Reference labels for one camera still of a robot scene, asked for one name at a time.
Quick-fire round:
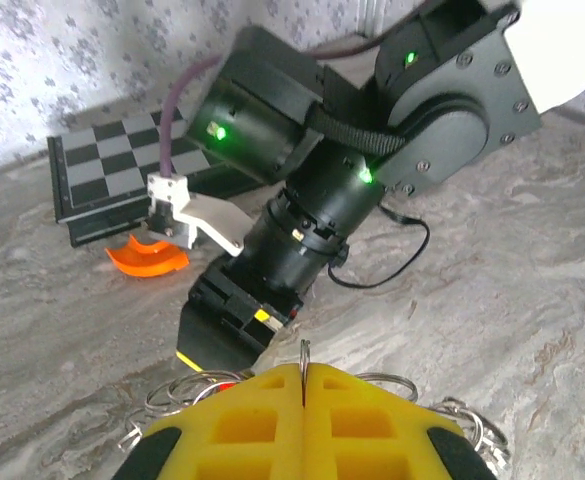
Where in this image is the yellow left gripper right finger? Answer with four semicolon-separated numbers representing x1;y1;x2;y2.
305;362;499;480

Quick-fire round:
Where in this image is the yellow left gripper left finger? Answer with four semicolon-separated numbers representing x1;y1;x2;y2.
115;363;306;480

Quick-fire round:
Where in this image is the metal keyring chain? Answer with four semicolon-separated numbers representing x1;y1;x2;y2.
117;339;512;472

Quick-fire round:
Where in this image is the orange curved plastic piece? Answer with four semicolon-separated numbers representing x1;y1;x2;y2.
103;234;191;279

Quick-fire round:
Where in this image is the black and grey chessboard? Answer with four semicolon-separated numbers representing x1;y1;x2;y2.
46;107;269;249

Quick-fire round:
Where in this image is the thin black wire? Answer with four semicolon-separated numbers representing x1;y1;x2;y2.
325;203;432;290

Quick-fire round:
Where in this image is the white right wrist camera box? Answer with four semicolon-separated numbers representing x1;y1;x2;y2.
145;171;246;259

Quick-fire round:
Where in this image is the aluminium frame post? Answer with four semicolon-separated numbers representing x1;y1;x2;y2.
359;0;389;37

